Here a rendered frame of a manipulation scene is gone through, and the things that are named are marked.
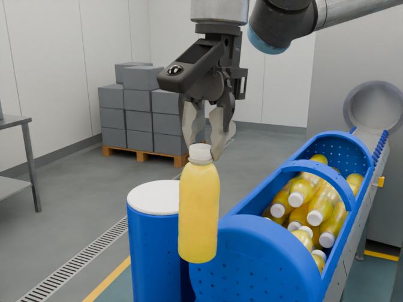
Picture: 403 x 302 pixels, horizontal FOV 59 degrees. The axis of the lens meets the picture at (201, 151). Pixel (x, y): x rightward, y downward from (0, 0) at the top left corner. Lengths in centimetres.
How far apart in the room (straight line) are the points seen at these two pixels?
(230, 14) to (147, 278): 102
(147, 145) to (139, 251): 336
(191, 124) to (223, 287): 39
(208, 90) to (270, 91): 541
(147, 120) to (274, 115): 236
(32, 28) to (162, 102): 168
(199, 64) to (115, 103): 423
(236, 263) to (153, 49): 609
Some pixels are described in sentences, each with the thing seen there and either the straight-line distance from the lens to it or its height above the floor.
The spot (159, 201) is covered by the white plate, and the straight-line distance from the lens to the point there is 127.
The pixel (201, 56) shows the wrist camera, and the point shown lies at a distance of 53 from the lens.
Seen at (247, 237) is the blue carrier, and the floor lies 122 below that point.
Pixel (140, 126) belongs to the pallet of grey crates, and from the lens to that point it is 459.
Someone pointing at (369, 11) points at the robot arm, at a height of 164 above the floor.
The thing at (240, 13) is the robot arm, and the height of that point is 163.
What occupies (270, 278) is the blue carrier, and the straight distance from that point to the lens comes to 75.
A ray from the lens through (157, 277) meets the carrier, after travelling 134.
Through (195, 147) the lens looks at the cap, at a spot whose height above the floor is 142.
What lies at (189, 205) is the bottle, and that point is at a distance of 59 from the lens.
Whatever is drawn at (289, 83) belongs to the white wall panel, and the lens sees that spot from 589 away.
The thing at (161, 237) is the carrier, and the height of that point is 94.
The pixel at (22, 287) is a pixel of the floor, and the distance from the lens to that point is 279.
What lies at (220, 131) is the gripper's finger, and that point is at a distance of 56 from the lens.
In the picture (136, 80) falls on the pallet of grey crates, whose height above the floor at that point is 105.
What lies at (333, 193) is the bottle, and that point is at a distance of 114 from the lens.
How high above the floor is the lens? 160
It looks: 18 degrees down
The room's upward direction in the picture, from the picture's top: straight up
